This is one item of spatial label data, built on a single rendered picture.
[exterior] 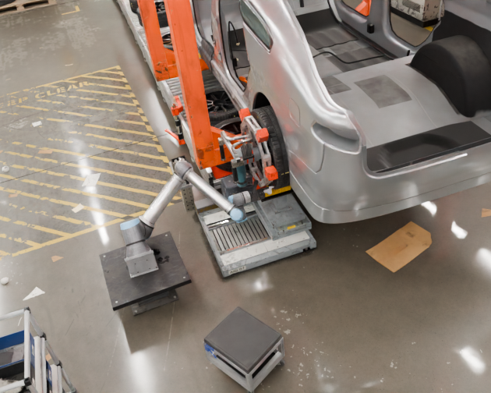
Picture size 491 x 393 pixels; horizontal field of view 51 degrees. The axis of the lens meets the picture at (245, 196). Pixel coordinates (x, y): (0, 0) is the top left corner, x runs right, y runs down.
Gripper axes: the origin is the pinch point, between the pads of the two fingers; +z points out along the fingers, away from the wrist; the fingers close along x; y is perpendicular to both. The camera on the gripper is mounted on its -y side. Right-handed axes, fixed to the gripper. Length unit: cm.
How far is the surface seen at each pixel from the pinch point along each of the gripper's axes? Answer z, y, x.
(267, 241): -9, 40, -39
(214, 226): -45, 13, -67
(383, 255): 74, 80, -9
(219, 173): -23, -35, -87
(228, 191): -26, -12, -50
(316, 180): 8, 12, 80
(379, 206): 45, 40, 77
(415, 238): 108, 76, -13
